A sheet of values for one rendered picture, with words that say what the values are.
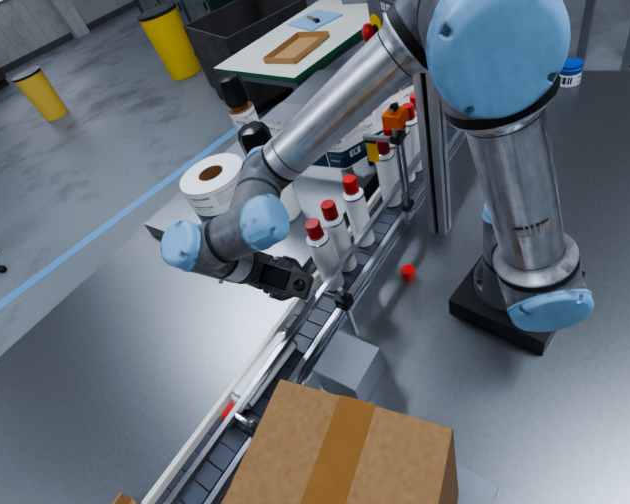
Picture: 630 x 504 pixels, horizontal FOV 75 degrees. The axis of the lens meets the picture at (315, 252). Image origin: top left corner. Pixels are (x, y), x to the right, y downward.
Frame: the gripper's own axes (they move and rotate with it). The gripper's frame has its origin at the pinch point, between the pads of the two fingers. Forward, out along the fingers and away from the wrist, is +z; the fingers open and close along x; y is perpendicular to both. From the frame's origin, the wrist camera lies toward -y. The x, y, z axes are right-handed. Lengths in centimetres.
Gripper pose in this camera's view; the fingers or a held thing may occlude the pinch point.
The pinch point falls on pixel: (305, 285)
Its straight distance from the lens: 90.7
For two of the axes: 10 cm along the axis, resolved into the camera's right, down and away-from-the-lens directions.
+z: 5.0, 2.4, 8.3
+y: -8.0, -2.5, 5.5
